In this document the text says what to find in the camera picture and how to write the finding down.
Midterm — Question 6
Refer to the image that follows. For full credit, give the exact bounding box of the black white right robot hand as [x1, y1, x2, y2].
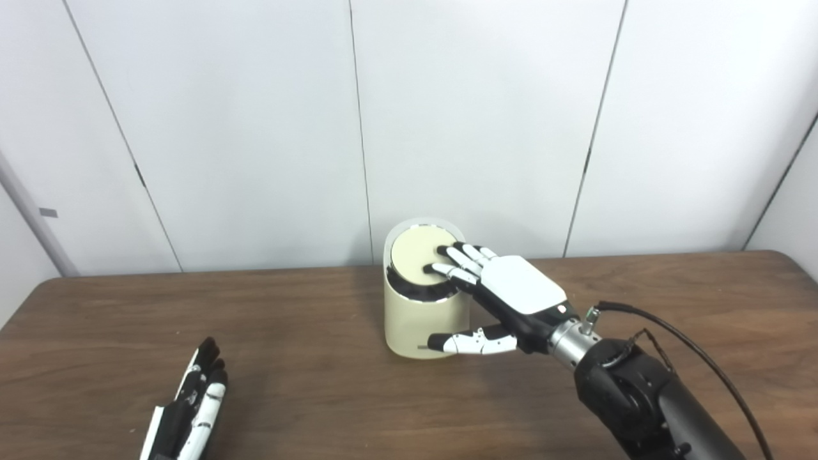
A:
[423, 242, 581, 355]

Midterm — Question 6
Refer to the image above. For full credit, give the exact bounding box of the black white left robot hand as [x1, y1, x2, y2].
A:
[139, 337, 229, 460]

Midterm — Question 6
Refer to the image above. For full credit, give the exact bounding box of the round cream bin lid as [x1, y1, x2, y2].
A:
[390, 227, 459, 286]

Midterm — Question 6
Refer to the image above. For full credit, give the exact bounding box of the cream-colored cylindrical bin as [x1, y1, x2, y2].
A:
[383, 218, 472, 360]

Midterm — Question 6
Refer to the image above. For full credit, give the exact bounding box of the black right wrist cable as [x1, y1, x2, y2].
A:
[580, 301, 775, 460]

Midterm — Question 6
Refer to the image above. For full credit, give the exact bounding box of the gray wall corner post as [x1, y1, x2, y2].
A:
[0, 152, 81, 277]

